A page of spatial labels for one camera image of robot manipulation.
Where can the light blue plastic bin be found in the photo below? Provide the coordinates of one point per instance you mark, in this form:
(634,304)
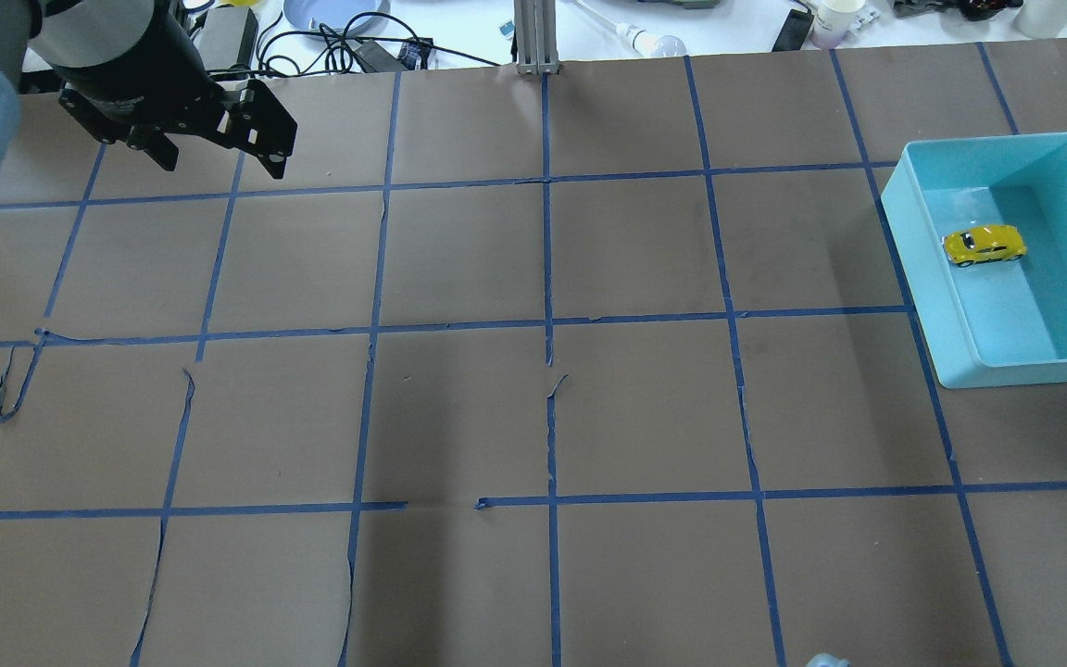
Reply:
(998,323)

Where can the black power adapter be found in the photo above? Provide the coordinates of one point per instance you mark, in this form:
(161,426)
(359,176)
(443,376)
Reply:
(225,41)

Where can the blue plate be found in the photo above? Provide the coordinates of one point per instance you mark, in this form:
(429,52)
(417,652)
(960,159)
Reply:
(310,15)

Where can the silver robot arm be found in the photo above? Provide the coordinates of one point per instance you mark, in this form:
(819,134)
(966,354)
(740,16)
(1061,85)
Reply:
(132,75)

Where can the aluminium frame post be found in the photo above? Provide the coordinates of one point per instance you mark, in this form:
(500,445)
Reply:
(535,46)

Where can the yellow toy beetle car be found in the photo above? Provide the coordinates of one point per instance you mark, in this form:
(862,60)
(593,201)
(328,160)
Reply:
(984,244)

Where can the paper cup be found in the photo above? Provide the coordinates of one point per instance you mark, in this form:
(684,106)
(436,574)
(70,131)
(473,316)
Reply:
(832,20)

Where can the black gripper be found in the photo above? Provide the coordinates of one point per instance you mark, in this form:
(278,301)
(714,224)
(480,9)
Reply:
(140,72)

